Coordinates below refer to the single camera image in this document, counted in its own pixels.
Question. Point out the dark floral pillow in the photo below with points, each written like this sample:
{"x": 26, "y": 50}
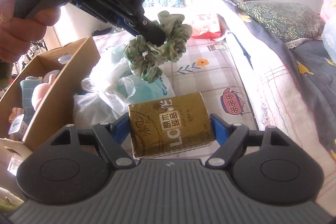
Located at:
{"x": 293, "y": 23}

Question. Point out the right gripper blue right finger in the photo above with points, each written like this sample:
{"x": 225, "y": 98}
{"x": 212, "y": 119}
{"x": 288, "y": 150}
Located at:
{"x": 221, "y": 128}

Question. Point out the white tied plastic bag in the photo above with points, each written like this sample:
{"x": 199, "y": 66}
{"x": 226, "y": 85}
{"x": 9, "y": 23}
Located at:
{"x": 111, "y": 87}

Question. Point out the pink plush pig toy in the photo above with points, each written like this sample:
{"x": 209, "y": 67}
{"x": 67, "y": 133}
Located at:
{"x": 41, "y": 90}

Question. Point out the teal checkered cloth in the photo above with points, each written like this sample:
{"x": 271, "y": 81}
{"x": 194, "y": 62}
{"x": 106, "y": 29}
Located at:
{"x": 27, "y": 87}

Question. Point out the white rolled blanket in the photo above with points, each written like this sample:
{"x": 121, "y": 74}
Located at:
{"x": 293, "y": 89}

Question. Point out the gold tissue pack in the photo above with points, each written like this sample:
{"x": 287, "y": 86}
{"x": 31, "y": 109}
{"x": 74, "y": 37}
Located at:
{"x": 171, "y": 125}

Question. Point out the white red label can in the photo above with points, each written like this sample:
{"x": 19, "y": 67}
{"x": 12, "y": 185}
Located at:
{"x": 18, "y": 126}

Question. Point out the person's hand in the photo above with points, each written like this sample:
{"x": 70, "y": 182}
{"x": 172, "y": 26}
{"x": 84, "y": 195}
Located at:
{"x": 17, "y": 34}

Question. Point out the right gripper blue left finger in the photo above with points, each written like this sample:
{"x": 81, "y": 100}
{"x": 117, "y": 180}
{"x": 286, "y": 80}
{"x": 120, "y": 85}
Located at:
{"x": 120, "y": 129}

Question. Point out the red wet wipes pack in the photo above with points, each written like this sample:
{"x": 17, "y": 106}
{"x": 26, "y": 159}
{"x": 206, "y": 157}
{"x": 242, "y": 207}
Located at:
{"x": 206, "y": 26}

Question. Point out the grey bed sheet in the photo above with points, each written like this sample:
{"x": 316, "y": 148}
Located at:
{"x": 288, "y": 67}

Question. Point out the pink blue quilt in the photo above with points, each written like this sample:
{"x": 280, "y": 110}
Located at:
{"x": 328, "y": 36}

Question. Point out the brown cardboard box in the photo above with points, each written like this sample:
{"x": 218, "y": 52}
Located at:
{"x": 74, "y": 61}

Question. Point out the green scrunched cloth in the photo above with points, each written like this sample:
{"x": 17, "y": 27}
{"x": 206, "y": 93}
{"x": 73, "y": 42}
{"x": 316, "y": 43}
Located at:
{"x": 144, "y": 58}

